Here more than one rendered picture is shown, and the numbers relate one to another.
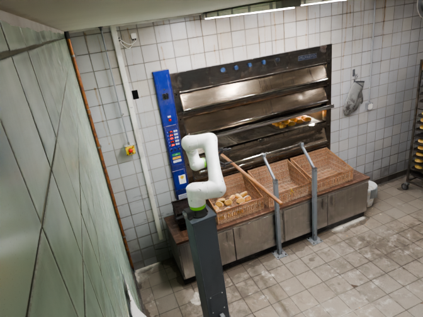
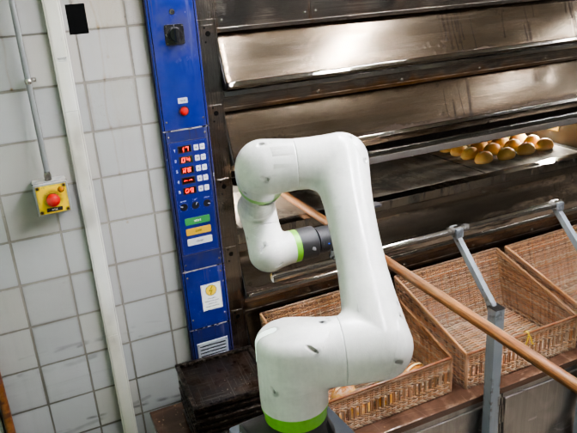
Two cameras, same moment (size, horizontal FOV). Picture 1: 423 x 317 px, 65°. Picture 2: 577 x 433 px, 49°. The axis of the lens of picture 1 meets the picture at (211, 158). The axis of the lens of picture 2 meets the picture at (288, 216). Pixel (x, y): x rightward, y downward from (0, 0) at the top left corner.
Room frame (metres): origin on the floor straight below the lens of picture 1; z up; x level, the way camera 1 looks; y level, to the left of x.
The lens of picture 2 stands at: (1.15, 0.23, 2.04)
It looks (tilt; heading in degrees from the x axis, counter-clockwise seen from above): 21 degrees down; 355
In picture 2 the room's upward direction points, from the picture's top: 4 degrees counter-clockwise
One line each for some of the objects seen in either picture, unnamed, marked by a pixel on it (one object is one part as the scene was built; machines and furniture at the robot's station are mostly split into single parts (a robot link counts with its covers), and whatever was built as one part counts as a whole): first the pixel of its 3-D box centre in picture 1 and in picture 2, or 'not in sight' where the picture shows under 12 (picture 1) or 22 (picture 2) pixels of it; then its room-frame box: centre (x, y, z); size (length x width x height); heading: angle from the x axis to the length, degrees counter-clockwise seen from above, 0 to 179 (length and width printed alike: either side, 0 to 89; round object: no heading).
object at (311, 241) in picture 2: not in sight; (305, 242); (2.81, 0.04, 1.34); 0.12 x 0.06 x 0.09; 18
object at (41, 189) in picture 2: (129, 149); (51, 196); (3.10, 0.79, 1.46); 0.10 x 0.07 x 0.10; 108
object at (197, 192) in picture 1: (197, 195); (299, 369); (2.17, 0.14, 1.36); 0.16 x 0.13 x 0.19; 92
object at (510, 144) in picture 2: (284, 117); (478, 139); (4.21, -1.03, 1.21); 0.61 x 0.48 x 0.06; 18
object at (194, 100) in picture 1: (259, 85); (441, 34); (3.61, -0.62, 1.80); 1.79 x 0.11 x 0.19; 108
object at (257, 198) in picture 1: (231, 196); (353, 351); (3.18, -0.16, 0.72); 0.56 x 0.49 x 0.28; 109
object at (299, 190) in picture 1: (278, 182); (482, 311); (3.36, -0.73, 0.72); 0.56 x 0.49 x 0.28; 108
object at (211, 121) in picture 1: (260, 109); (440, 102); (3.61, -0.62, 1.54); 1.79 x 0.11 x 0.19; 108
